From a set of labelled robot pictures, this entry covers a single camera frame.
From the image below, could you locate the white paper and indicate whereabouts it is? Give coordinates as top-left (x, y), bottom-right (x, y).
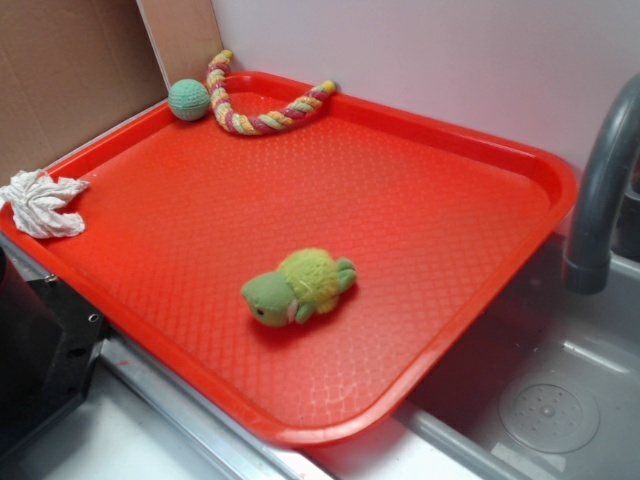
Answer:
top-left (1, 170), bottom-right (90, 239)

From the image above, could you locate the grey curved faucet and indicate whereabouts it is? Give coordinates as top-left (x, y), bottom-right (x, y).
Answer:
top-left (562, 76), bottom-right (639, 295)

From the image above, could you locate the grey plastic sink basin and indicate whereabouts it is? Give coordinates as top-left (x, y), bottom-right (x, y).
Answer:
top-left (397, 241), bottom-right (639, 479)

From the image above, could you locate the brown cardboard panel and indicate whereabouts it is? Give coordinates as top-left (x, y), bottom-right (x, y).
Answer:
top-left (1, 0), bottom-right (222, 184)

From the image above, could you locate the multicolour braided rope toy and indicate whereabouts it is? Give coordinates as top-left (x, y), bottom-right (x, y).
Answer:
top-left (206, 49), bottom-right (337, 136)

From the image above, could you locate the round sink drain cover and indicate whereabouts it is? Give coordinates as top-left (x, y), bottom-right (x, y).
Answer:
top-left (498, 380), bottom-right (600, 454)

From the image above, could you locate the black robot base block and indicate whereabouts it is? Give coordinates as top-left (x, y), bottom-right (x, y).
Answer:
top-left (1, 253), bottom-right (104, 460)

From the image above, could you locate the green plush turtle toy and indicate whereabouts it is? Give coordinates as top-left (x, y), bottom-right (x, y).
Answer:
top-left (241, 248), bottom-right (357, 328)

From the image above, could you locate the red plastic tray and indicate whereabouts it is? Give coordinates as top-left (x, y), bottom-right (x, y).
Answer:
top-left (1, 93), bottom-right (577, 447)

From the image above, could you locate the green rubber ball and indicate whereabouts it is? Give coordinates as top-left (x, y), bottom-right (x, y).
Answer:
top-left (168, 79), bottom-right (210, 121)

